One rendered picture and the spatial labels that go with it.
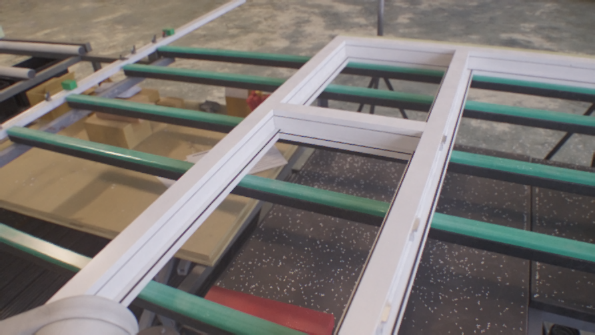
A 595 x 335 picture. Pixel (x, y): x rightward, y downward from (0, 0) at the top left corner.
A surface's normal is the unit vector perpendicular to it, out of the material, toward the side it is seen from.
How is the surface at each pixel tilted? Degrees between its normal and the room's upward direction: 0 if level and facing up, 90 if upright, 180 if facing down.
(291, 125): 90
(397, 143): 90
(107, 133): 90
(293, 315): 0
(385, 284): 0
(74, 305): 8
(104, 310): 40
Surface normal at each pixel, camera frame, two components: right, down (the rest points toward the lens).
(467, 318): -0.07, -0.83
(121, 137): -0.40, 0.53
